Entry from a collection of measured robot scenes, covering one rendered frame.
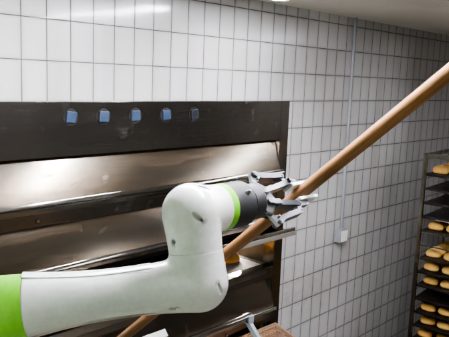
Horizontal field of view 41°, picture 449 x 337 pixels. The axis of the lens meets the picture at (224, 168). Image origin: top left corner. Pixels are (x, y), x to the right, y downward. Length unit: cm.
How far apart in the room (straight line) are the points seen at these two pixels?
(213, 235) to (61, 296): 28
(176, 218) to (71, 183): 137
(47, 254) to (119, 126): 58
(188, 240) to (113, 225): 153
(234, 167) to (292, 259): 80
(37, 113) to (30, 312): 131
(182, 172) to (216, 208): 168
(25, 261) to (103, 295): 130
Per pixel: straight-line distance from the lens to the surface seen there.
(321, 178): 132
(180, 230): 106
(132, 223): 264
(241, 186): 117
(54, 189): 236
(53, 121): 233
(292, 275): 358
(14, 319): 110
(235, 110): 297
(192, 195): 106
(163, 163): 269
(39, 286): 110
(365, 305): 443
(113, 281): 109
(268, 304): 343
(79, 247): 248
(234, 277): 318
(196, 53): 277
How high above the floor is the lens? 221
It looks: 9 degrees down
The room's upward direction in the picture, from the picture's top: 2 degrees clockwise
